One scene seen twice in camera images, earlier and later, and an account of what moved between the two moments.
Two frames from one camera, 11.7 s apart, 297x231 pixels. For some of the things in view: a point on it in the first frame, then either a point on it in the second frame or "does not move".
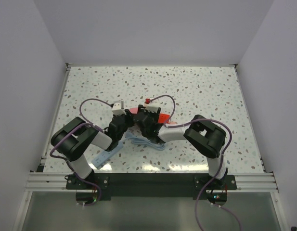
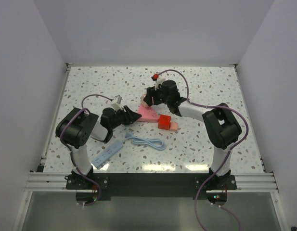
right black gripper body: (145, 112) → (165, 100)
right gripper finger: (154, 117) → (161, 89)
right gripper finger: (139, 115) → (152, 94)
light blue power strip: (105, 156) does not move
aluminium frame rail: (48, 181) does not move
